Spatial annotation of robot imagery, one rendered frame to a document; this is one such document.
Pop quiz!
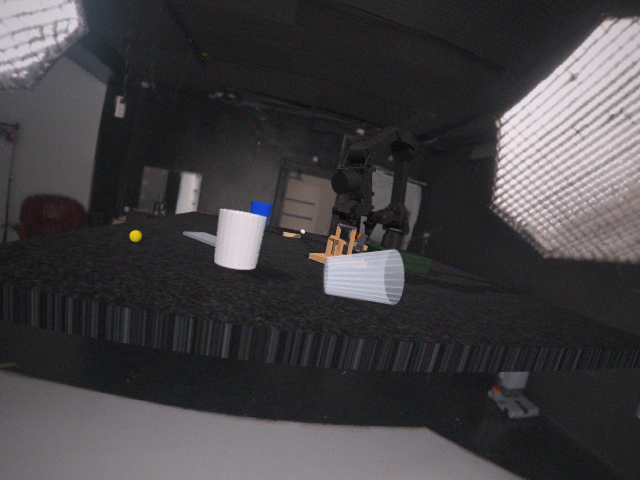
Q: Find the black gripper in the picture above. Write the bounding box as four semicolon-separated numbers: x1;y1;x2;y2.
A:
332;189;395;242

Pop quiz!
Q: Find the white mug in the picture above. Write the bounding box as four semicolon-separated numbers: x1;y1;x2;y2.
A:
214;209;267;270

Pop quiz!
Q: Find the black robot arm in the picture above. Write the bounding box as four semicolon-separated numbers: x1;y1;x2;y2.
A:
331;126;418;252

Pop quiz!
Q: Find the white ribbed cup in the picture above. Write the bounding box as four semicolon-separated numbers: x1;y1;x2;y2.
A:
323;249;404;305

